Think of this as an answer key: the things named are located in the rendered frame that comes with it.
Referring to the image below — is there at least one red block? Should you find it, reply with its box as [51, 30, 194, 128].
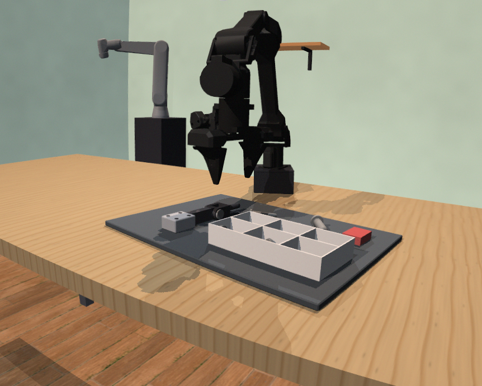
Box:
[342, 227, 372, 246]

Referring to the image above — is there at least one beige headed pin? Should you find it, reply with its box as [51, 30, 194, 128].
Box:
[310, 215, 328, 230]

